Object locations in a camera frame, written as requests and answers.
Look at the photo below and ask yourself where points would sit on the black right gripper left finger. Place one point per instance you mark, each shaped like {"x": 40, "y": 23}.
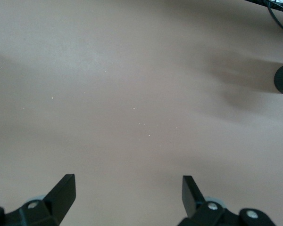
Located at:
{"x": 59, "y": 200}

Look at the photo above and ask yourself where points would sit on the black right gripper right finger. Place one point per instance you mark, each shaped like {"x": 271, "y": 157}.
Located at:
{"x": 191, "y": 200}

